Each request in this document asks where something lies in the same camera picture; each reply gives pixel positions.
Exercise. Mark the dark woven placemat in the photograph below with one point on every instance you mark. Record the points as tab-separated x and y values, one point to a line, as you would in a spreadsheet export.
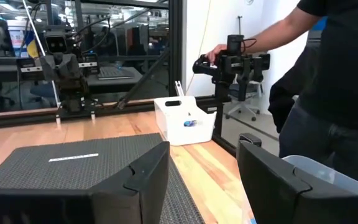
57	168

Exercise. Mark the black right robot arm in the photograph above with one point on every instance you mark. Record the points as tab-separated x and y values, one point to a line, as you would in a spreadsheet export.
73	93

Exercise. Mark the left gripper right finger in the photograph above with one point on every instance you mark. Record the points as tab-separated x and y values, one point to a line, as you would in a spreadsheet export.
269	186

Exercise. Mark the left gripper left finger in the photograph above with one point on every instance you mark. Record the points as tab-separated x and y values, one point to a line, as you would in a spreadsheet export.
148	186

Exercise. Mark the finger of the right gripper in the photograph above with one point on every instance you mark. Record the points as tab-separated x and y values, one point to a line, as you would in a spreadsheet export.
50	67
70	65

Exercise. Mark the person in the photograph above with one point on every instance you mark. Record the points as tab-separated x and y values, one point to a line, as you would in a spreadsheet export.
337	77

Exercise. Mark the blue yellow flag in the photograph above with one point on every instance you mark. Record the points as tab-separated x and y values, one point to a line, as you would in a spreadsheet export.
32	46

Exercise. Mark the blue granola bar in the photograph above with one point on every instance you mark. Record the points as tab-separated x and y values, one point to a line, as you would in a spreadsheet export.
190	123

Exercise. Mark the person's hand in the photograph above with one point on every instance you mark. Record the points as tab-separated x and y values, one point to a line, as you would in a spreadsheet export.
216	51

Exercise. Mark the white plastic bin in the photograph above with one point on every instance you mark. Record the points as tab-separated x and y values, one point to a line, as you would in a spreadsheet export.
172	130

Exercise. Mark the white office chair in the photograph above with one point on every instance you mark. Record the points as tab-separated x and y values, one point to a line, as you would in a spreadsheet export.
244	105

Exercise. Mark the black laptop keyboard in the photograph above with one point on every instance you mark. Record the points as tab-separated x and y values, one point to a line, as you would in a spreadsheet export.
113	73

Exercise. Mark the dark grey desk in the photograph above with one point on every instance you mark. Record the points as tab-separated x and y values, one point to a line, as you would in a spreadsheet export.
104	83

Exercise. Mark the person's forearm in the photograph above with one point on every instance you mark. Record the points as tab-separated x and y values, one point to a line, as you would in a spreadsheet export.
275	34

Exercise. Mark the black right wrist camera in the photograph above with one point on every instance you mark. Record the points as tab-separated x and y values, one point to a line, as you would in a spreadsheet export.
55	43

